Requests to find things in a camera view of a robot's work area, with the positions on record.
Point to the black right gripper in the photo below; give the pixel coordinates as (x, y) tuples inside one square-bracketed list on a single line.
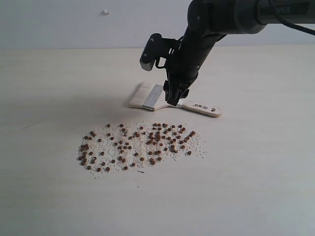
[(183, 66)]

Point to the wooden paint brush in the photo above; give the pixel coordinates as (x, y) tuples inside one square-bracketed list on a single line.
[(152, 97)]

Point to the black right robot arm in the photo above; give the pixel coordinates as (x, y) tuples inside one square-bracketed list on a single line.
[(209, 21)]

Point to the pile of beans and rice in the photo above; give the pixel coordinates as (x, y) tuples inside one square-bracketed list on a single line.
[(123, 147)]

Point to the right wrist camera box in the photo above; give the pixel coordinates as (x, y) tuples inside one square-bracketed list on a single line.
[(156, 48)]

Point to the small white wall clip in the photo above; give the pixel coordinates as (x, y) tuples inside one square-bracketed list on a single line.
[(105, 12)]

